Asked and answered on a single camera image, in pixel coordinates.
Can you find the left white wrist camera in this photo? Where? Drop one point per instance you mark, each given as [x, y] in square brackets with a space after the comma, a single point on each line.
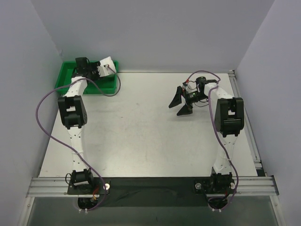
[104, 70]

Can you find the aluminium frame rail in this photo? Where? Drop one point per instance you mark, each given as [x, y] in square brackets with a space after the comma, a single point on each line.
[57, 187]

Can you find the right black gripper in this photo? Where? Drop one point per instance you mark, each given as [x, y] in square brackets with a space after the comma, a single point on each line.
[185, 98]

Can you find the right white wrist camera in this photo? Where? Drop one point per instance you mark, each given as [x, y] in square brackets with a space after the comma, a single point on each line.
[186, 86]

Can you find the green plastic tray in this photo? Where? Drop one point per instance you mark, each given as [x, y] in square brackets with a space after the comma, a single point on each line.
[107, 84]

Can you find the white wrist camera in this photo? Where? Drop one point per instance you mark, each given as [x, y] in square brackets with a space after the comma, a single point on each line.
[186, 86]
[104, 70]

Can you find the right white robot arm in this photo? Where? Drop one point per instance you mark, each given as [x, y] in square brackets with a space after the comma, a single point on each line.
[227, 118]

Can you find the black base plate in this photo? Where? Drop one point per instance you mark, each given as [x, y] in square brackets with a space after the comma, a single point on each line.
[155, 192]

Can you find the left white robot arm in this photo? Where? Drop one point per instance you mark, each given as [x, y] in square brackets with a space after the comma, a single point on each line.
[74, 117]

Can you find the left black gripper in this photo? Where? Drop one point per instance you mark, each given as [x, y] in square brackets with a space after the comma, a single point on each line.
[93, 68]

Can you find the white towel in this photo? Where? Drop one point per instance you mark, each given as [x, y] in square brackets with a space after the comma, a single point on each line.
[108, 61]

